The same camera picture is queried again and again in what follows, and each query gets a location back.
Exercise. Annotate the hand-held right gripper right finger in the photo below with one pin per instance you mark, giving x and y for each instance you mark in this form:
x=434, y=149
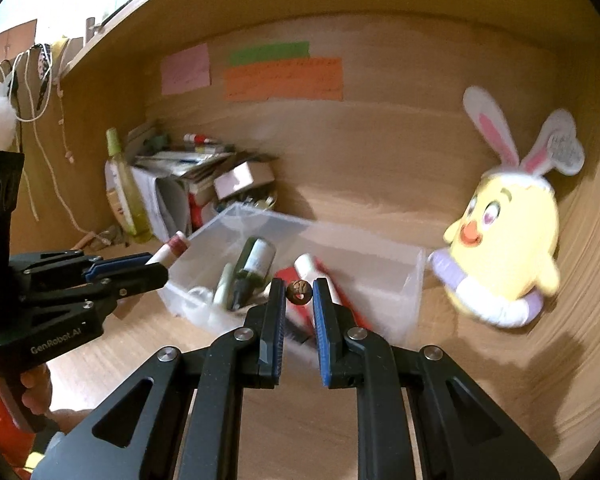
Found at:
x=322, y=330

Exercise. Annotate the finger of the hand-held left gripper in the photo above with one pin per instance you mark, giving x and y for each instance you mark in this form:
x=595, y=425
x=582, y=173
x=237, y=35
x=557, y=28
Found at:
x=142, y=275
x=120, y=263

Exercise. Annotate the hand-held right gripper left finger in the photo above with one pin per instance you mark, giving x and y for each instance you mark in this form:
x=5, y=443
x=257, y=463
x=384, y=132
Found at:
x=279, y=330

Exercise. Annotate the pink tube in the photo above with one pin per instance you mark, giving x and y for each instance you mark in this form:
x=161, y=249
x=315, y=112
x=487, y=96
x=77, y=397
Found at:
x=310, y=265

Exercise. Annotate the pale green tube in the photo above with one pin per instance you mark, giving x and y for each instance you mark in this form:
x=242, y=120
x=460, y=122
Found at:
x=225, y=285

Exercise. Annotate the dark green glass bottle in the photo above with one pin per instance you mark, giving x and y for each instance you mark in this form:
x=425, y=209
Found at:
x=255, y=260

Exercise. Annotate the clear plastic storage bin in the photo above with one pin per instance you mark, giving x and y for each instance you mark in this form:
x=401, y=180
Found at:
x=380, y=280

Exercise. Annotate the person's left hand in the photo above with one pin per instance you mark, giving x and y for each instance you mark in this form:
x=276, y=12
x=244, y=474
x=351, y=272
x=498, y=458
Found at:
x=35, y=387

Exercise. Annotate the small pile of clutter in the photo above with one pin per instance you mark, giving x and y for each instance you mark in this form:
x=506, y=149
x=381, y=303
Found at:
x=105, y=237

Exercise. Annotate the small cream tube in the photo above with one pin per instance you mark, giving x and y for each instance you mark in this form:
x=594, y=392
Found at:
x=115, y=210

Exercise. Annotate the yellow-green spray bottle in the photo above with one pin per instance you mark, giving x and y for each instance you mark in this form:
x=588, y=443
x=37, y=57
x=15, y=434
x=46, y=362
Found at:
x=132, y=205

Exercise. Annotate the pile of books and boxes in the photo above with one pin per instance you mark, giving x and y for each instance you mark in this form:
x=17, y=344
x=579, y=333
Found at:
x=150, y=195

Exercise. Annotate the red and white box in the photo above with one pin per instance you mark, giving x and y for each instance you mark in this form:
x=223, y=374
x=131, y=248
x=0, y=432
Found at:
x=202, y=207

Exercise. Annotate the stack of books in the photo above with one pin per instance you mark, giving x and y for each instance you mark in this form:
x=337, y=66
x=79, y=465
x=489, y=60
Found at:
x=185, y=162

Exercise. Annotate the small white cardboard box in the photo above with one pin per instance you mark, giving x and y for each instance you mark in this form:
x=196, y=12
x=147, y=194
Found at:
x=242, y=180

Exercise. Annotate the red and white marker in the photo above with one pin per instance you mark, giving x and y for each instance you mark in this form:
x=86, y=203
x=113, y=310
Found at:
x=200, y=138

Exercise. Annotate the yellow chick plush toy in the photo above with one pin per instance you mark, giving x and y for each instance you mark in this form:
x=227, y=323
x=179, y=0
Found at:
x=505, y=240

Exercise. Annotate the pink paper note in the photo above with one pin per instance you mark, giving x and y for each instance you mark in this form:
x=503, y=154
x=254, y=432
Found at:
x=186, y=69

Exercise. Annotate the green paper note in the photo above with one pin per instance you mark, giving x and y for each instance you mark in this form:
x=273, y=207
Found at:
x=269, y=53

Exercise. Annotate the brown post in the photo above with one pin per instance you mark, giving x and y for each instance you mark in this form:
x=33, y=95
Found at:
x=90, y=28

